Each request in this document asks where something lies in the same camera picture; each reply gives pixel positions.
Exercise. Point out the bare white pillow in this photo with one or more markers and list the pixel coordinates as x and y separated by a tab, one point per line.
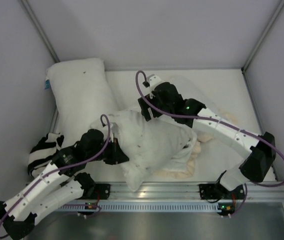
82	95

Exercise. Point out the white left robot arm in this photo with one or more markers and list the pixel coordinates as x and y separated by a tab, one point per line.
62	181

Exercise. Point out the left aluminium frame post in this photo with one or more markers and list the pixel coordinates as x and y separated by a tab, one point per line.
27	8

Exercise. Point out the aluminium frame post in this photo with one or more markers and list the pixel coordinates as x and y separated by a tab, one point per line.
263	36
27	8

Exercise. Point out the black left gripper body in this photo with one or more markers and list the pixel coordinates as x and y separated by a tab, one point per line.
116	155

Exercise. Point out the blue label on bare pillow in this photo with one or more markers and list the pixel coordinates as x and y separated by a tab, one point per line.
47	84

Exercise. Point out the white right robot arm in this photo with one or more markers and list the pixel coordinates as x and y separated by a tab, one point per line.
257	151

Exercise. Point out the grey pillowcase with cream frill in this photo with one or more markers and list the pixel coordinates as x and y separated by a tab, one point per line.
182	165

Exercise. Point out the black and white striped pillowcase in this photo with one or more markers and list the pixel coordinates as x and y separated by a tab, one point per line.
42	153

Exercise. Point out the aluminium mounting rail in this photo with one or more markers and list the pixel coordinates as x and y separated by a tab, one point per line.
185	191

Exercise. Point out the perforated grey cable duct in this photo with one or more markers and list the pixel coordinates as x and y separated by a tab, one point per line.
152	207

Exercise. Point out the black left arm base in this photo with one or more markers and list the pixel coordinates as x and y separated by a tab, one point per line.
101	191

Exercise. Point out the right aluminium frame post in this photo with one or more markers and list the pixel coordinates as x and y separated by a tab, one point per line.
263	36

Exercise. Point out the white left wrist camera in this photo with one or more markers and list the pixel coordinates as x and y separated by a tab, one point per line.
112	128

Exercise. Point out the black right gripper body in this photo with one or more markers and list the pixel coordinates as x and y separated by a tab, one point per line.
145	107

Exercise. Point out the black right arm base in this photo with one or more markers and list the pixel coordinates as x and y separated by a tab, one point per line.
214	192

